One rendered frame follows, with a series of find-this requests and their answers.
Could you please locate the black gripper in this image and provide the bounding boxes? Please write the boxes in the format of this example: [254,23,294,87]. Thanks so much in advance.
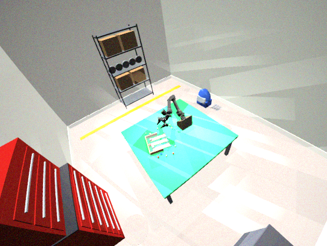
[157,117,168,128]

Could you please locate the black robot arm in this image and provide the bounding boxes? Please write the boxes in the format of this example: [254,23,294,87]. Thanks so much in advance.
[160,94,186,122]

